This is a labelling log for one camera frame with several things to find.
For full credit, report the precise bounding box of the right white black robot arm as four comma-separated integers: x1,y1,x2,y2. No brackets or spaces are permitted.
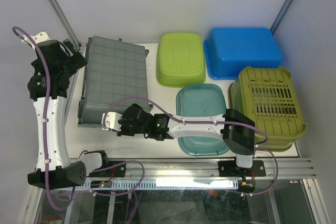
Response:
110,104,256,175

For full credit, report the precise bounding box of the left aluminium frame post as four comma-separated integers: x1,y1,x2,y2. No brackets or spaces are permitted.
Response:
47,0,81,48

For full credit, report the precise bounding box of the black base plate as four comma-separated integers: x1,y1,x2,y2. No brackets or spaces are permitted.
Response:
89,160,127,178
218,160,266,177

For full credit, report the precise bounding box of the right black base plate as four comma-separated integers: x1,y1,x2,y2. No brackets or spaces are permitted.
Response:
218,160,266,177

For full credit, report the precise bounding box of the teal translucent tub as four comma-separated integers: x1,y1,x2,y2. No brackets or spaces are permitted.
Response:
176,83,229,156

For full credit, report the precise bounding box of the white slotted cable duct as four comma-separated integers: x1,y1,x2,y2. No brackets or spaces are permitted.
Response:
83,178,238,190

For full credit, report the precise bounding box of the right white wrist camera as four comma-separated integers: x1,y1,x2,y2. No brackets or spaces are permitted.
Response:
101,112,122,132

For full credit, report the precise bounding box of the aluminium mounting rail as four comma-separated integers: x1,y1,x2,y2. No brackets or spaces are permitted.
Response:
92,157,316,180

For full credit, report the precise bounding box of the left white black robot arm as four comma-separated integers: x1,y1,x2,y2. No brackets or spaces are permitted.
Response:
27,40,110,190

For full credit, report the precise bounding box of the lime green shallow tub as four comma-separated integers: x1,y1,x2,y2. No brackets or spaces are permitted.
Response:
156,32,206,88

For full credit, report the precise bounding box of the blue plastic tub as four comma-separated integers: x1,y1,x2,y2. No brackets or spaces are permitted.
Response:
203,27,282,80

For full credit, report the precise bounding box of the right aluminium frame post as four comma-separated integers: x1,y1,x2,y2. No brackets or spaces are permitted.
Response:
270,0,310,34

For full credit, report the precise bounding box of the grey tray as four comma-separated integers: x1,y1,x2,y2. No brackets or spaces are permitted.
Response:
78,36,153,128

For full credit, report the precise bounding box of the aluminium frame post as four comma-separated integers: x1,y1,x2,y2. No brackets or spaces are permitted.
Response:
47,0,81,48
270,0,310,34

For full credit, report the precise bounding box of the olive green slotted basket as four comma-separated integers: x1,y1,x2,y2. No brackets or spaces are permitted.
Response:
228,67,307,152

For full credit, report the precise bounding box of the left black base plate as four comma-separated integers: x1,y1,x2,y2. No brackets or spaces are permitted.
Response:
89,160,127,178

